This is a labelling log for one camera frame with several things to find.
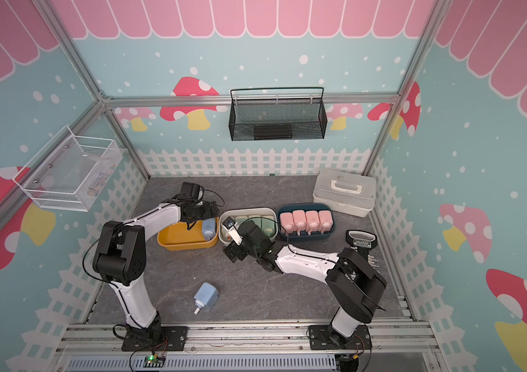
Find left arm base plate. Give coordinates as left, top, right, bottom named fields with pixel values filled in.
left=120, top=324, right=188, bottom=352

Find blue pencil sharpener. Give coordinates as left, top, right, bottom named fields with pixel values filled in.
left=194, top=282, right=218, bottom=315
left=201, top=218, right=217, bottom=241

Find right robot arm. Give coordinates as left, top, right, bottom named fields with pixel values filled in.
left=222, top=217, right=387, bottom=344

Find black wire mesh basket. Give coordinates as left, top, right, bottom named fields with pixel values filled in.
left=229, top=87, right=328, bottom=141

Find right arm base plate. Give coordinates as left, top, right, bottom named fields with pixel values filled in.
left=306, top=325, right=373, bottom=351

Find dark teal storage box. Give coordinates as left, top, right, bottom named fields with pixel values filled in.
left=277, top=203, right=337, bottom=242

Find pink pencil sharpener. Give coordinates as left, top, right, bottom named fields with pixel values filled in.
left=279, top=212, right=295, bottom=236
left=305, top=210, right=321, bottom=235
left=292, top=209, right=307, bottom=235
left=318, top=210, right=334, bottom=234

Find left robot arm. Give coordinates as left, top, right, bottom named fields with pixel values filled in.
left=92, top=182, right=220, bottom=333

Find white plastic storage box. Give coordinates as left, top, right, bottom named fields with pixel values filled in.
left=218, top=207, right=278, bottom=246

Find green pencil sharpener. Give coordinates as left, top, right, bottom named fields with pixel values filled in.
left=261, top=215, right=277, bottom=239
left=249, top=215, right=263, bottom=227
left=235, top=215, right=248, bottom=226

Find translucent plastic lidded case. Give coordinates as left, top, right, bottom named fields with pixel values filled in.
left=313, top=168, right=376, bottom=218

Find rack of metal bits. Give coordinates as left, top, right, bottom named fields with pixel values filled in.
left=339, top=229, right=379, bottom=281

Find small green circuit board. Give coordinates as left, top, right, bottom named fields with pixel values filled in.
left=143, top=355, right=166, bottom=368

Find grey slotted cable duct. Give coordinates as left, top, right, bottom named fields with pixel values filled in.
left=61, top=354, right=338, bottom=371

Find white wire mesh basket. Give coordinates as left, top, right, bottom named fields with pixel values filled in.
left=12, top=126, right=123, bottom=212

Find yellow plastic storage box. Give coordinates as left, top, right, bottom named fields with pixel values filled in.
left=156, top=218, right=218, bottom=251

